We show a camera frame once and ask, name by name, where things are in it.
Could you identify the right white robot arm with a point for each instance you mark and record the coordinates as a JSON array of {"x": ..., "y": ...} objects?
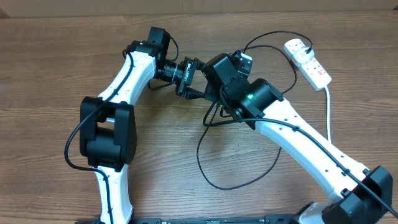
[{"x": 355, "y": 193}]

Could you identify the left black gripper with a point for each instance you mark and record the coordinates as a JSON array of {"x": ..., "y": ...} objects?
[{"x": 187, "y": 75}]

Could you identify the white charger plug adapter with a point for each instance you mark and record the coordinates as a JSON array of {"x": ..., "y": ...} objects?
[{"x": 303, "y": 55}]

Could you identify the white power strip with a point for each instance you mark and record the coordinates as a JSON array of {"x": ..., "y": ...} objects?
[{"x": 313, "y": 71}]

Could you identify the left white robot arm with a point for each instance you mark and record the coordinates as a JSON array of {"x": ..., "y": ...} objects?
[{"x": 107, "y": 128}]

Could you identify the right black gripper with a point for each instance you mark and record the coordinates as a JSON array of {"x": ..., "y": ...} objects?
[{"x": 213, "y": 95}]

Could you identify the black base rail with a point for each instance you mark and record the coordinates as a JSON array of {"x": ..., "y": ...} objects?
[{"x": 267, "y": 219}]

